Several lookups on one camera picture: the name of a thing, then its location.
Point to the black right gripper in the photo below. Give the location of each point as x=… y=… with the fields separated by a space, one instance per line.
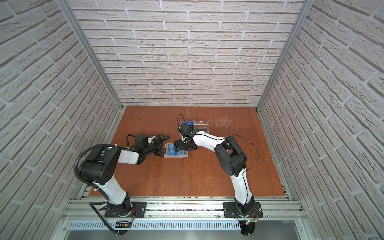
x=181 y=147

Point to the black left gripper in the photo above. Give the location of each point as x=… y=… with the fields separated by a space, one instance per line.
x=157 y=145

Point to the blue credit card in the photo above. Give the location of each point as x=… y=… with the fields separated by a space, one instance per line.
x=190 y=123
x=171 y=150

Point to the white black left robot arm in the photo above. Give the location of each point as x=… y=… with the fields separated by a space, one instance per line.
x=96 y=166

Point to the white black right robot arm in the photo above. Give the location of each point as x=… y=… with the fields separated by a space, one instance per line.
x=231 y=157

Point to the clear acrylic card organizer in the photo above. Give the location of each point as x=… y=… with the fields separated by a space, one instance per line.
x=201 y=126

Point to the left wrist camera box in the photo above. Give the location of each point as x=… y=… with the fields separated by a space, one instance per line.
x=143 y=140

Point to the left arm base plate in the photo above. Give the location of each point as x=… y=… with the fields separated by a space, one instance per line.
x=126 y=210

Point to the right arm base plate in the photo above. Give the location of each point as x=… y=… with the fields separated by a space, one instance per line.
x=235 y=210

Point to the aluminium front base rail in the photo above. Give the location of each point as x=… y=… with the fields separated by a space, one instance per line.
x=153 y=213

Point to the aluminium left frame rail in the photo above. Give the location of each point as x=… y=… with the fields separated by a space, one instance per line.
x=80 y=34

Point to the aluminium frame rail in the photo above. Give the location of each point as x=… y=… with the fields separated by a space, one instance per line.
x=305 y=10
x=80 y=34

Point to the aluminium right frame rail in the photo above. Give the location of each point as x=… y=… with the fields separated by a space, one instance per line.
x=305 y=10

